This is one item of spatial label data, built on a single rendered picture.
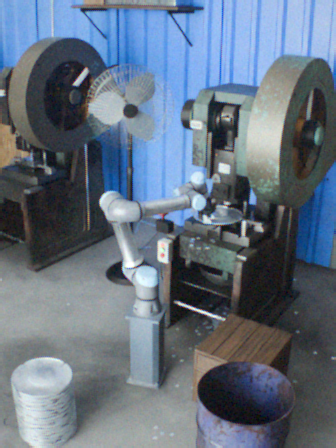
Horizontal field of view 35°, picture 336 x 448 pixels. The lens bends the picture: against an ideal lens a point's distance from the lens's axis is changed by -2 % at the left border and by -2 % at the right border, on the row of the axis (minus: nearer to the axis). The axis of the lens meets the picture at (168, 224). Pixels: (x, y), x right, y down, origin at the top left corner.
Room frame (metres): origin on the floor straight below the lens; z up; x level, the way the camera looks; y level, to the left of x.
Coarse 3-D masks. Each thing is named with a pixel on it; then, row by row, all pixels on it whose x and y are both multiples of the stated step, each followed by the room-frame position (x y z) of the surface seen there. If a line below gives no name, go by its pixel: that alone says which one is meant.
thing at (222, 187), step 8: (224, 144) 3.20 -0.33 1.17; (216, 152) 3.09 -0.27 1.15; (224, 152) 3.06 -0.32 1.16; (232, 152) 3.03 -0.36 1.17; (216, 160) 3.09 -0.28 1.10; (224, 160) 3.06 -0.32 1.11; (232, 160) 3.03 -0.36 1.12; (216, 168) 3.08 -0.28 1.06; (224, 168) 3.05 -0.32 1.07; (232, 168) 3.03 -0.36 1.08; (216, 176) 3.07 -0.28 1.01; (224, 176) 3.05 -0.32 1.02; (232, 176) 3.02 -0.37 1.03; (216, 184) 3.05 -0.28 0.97; (224, 184) 3.03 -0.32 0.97; (240, 184) 3.07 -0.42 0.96; (216, 192) 3.04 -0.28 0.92; (224, 192) 3.00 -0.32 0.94; (232, 192) 3.02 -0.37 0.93; (240, 192) 3.08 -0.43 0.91
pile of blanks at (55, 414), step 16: (16, 400) 1.97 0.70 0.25; (32, 400) 1.91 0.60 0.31; (48, 400) 1.92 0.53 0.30; (64, 400) 1.97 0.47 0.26; (32, 416) 1.91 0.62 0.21; (48, 416) 1.92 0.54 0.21; (64, 416) 1.97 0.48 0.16; (32, 432) 1.92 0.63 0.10; (48, 432) 1.92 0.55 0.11; (64, 432) 1.96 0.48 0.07
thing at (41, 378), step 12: (36, 360) 2.18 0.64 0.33; (48, 360) 2.18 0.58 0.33; (60, 360) 2.18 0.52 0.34; (24, 372) 2.08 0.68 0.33; (36, 372) 2.08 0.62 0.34; (48, 372) 2.08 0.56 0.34; (60, 372) 2.09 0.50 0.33; (12, 384) 1.98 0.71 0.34; (24, 384) 1.99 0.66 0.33; (36, 384) 1.99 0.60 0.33; (48, 384) 2.00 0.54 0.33; (60, 384) 2.01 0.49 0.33; (36, 396) 1.91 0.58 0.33
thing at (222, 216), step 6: (216, 210) 3.10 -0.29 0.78; (222, 210) 3.10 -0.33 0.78; (228, 210) 3.10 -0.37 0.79; (234, 210) 3.10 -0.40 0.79; (216, 216) 2.99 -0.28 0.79; (222, 216) 2.99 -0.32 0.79; (228, 216) 3.00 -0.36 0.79; (234, 216) 3.00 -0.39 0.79; (240, 216) 3.00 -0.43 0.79; (216, 222) 2.91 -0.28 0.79; (222, 222) 2.91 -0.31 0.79; (228, 222) 2.91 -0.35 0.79; (234, 222) 2.91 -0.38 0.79
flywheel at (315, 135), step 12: (312, 96) 2.90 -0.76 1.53; (300, 108) 2.91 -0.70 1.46; (312, 108) 3.07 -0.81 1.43; (324, 108) 3.11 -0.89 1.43; (300, 120) 2.87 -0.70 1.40; (312, 120) 2.86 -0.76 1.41; (324, 120) 3.13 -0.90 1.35; (300, 132) 2.82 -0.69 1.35; (312, 132) 2.79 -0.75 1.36; (324, 132) 2.86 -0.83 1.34; (300, 144) 2.83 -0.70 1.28; (312, 144) 2.79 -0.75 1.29; (312, 156) 3.08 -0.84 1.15; (300, 168) 2.98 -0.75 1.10; (312, 168) 3.03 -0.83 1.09
